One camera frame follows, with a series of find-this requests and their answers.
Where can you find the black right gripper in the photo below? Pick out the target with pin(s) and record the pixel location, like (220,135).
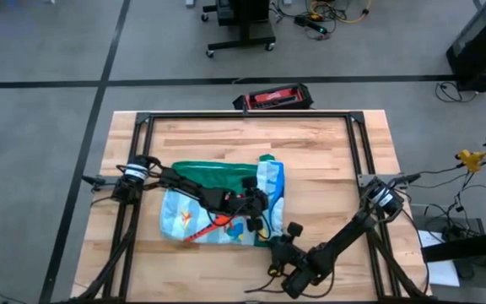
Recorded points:
(291,251)

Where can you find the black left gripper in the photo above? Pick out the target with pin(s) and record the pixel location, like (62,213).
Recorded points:
(247,202)

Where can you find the dinosaur print towel green back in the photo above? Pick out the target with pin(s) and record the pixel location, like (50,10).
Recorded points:
(184,219)

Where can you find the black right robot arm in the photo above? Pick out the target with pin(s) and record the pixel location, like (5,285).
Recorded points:
(340,242)

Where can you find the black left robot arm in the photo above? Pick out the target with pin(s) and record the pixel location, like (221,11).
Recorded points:
(175,181)

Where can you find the red black equipment case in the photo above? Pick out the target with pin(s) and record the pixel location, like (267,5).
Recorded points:
(274,98)

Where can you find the black rolling monitor stand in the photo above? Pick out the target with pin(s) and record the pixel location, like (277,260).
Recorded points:
(247,34)

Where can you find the white paper sheet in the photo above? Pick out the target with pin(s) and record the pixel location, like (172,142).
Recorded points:
(443,272)

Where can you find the black power strip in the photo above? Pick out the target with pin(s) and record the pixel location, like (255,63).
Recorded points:
(310,24)

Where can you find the black desk bar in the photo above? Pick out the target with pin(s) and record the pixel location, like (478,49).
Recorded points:
(466,247)

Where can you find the small white box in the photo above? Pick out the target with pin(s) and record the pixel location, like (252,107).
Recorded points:
(189,3)

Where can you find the yellow clamp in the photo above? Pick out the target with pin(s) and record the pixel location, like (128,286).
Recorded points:
(471,159)

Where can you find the black cabinet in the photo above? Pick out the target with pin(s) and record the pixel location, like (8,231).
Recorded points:
(483,46)

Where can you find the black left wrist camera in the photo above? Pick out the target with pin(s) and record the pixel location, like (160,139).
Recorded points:
(249,182)

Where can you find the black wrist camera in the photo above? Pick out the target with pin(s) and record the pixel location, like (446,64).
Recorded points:
(249,182)
(274,270)

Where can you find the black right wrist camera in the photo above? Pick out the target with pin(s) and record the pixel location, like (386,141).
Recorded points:
(274,270)

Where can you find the black aluminium table frame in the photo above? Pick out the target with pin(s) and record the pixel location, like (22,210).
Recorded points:
(247,114)

